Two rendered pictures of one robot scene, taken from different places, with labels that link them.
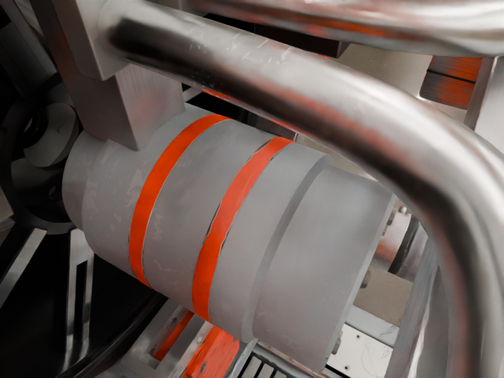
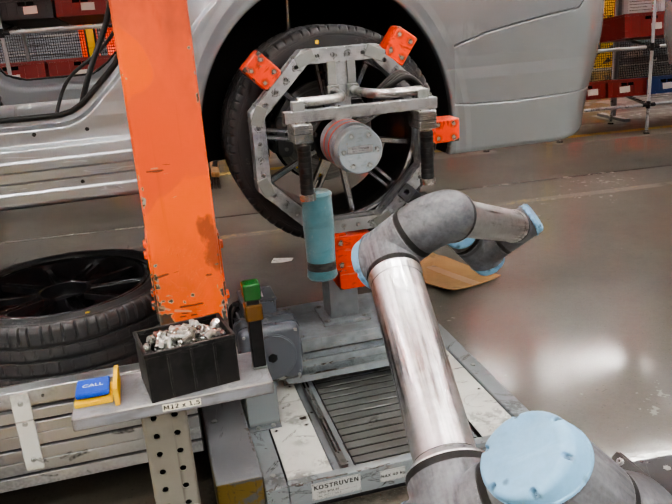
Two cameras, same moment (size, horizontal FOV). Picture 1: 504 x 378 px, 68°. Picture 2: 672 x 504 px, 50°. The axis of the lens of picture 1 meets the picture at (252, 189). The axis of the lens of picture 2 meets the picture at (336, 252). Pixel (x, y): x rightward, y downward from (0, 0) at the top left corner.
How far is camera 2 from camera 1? 1.93 m
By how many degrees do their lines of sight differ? 47
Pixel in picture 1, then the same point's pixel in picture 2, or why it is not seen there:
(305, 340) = (337, 145)
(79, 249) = (322, 168)
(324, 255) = (346, 130)
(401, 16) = (363, 91)
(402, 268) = not seen: hidden behind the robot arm
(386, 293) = (544, 403)
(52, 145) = not seen: hidden behind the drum
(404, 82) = not seen: outside the picture
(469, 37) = (369, 93)
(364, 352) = (473, 394)
